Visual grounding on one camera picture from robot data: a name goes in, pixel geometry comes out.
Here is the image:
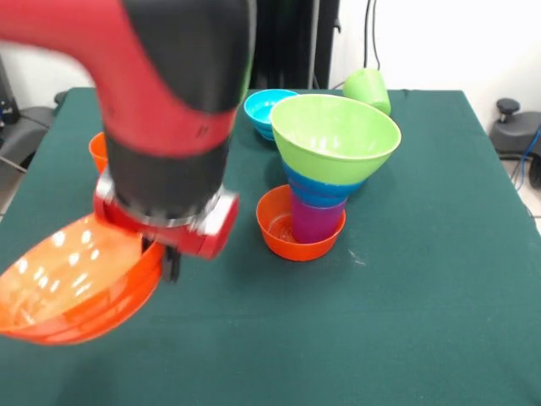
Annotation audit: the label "dark blue bowl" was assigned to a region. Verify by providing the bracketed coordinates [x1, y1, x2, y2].
[281, 162, 365, 209]

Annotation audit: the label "small orange bowl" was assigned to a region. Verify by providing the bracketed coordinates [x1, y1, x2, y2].
[255, 184, 347, 262]

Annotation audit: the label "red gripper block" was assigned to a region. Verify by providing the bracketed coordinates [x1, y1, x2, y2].
[92, 172, 241, 285]

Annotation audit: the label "green cup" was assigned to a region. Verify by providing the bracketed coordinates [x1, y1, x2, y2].
[342, 67, 392, 117]

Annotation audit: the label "orange cup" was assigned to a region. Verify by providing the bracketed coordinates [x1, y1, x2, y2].
[88, 131, 110, 174]

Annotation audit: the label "large orange bowl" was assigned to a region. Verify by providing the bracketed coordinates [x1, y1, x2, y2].
[0, 212, 166, 346]

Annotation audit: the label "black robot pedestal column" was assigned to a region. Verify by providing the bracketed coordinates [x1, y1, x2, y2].
[249, 0, 342, 90]

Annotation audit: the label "purple cup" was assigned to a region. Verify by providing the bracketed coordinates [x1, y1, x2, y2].
[290, 195, 346, 245]

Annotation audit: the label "black hanging cables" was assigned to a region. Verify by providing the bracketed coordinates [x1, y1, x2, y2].
[361, 0, 384, 73]

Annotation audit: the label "blue cable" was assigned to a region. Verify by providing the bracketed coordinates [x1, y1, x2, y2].
[511, 126, 541, 189]

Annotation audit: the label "grey pedestal leg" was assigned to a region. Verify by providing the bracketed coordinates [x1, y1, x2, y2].
[0, 105, 58, 170]
[489, 98, 541, 157]

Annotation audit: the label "small turquoise bowl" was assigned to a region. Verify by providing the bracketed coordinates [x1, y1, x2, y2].
[243, 88, 300, 141]

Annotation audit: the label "dark green tablecloth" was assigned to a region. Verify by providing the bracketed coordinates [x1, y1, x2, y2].
[0, 86, 541, 406]

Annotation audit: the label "large green bowl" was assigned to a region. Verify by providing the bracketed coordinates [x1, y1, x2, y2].
[269, 94, 402, 188]

